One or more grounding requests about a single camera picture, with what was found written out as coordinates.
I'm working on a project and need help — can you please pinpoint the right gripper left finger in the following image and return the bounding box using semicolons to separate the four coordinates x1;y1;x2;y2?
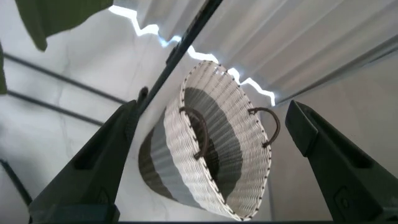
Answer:
28;99;139;222

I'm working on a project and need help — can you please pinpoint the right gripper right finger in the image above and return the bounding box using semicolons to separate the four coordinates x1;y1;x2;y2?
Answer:
284;99;398;222

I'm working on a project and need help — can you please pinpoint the green shirt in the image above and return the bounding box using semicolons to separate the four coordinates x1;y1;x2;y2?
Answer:
0;0;114;96

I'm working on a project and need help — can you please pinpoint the white laundry basket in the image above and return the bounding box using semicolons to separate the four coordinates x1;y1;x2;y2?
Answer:
138;60;282;222

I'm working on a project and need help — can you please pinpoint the white curtain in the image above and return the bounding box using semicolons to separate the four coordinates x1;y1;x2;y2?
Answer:
113;0;398;107

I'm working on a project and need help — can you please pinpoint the black cable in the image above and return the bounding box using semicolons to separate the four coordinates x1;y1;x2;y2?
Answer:
0;158;34;207

